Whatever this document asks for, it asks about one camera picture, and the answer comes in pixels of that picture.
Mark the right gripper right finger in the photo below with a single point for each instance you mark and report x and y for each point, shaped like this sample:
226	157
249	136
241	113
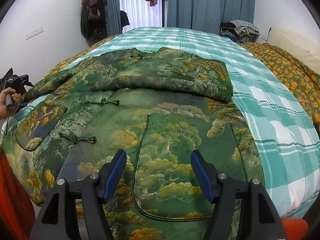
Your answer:
259	218

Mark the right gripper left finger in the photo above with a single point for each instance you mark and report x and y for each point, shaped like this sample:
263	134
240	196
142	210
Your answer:
58	219

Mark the green landscape print padded jacket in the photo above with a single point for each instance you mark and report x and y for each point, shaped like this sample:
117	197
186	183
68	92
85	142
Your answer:
158	196

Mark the pile of clothes by bed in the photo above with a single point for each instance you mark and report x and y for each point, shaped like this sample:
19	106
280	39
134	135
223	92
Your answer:
239	31

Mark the teal white plaid bed sheet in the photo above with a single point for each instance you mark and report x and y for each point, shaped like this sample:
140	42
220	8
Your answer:
289	158

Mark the coats hanging on rack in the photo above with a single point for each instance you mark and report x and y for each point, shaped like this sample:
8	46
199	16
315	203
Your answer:
93	20

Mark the blue curtain left panel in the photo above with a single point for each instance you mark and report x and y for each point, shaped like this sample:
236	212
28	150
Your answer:
112	10

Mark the blue curtain panel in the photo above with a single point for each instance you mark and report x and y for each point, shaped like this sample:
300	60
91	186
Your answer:
207	15
112	10

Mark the orange floral green quilt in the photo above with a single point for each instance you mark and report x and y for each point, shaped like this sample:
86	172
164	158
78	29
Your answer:
290	72

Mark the cream bed headboard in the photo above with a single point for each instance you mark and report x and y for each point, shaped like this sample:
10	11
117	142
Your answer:
297	45

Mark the blue curtain right panel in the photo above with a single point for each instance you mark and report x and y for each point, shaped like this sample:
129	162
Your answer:
207	15

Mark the white wall switch plate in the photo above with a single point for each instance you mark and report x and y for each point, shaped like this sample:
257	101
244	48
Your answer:
34	33

